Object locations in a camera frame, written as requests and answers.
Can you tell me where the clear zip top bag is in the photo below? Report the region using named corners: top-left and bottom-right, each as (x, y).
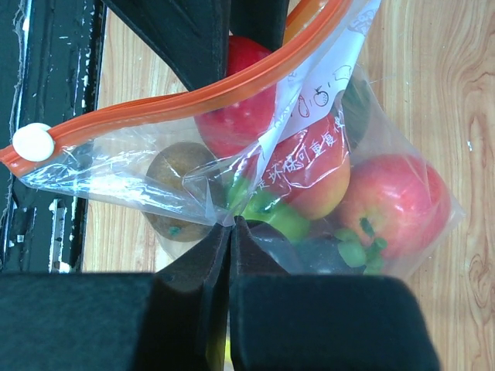
top-left (1, 1), bottom-right (463, 277)

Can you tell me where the fake red apple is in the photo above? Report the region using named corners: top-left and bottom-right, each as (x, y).
top-left (194, 36), bottom-right (276, 158)
top-left (335, 154), bottom-right (452, 261)

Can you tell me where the fake brown kiwi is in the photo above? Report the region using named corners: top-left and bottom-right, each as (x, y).
top-left (145, 141), bottom-right (216, 243)

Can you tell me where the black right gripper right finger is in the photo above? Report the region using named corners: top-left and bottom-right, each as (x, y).
top-left (229, 217), bottom-right (441, 370)

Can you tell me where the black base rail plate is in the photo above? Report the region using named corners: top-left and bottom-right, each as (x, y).
top-left (1, 1), bottom-right (106, 273)

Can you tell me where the fake green lime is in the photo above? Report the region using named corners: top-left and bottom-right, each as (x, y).
top-left (227, 177), bottom-right (311, 243)

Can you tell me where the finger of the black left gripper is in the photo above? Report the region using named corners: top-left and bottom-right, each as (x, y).
top-left (104, 0), bottom-right (230, 91)
top-left (230, 0), bottom-right (289, 50)

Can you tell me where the fake red-yellow mango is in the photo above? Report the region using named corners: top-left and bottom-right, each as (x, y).
top-left (254, 114), bottom-right (350, 220)

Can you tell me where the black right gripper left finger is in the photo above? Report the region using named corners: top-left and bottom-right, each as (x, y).
top-left (1, 226), bottom-right (230, 370)

